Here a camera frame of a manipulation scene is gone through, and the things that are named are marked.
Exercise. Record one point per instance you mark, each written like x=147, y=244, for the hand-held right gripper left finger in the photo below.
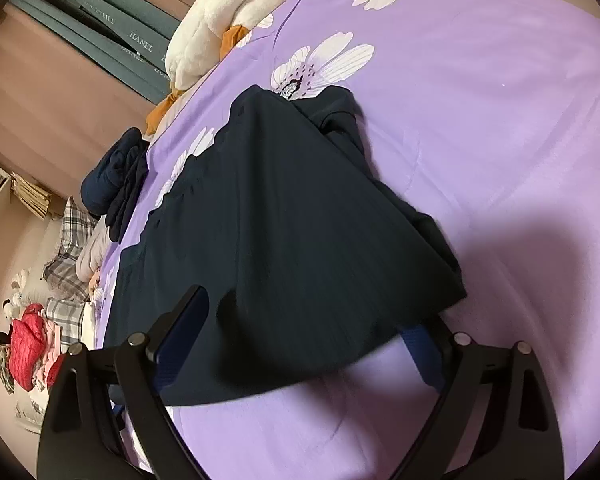
x=180, y=340

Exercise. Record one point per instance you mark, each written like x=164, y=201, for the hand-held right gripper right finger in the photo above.
x=420, y=355

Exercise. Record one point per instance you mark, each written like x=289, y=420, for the dark navy garment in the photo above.
x=280, y=240

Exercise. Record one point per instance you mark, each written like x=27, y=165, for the folded navy clothes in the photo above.
x=112, y=175

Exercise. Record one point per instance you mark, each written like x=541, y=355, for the peach patterned cloth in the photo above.
x=95, y=285

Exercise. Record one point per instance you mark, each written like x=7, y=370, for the pale grey garment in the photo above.
x=92, y=255

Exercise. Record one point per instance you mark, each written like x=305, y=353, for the grey plaid cloth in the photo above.
x=70, y=260

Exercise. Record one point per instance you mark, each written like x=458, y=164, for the red puffer jacket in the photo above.
x=27, y=345

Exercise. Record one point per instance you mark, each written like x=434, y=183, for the small white plush toys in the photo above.
x=15, y=295

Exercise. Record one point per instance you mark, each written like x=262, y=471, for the leopard print cloth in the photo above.
x=2, y=360

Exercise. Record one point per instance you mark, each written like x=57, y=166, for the purple floral bed sheet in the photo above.
x=480, y=110

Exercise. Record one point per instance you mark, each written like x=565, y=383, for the white goose plush toy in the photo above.
x=215, y=25

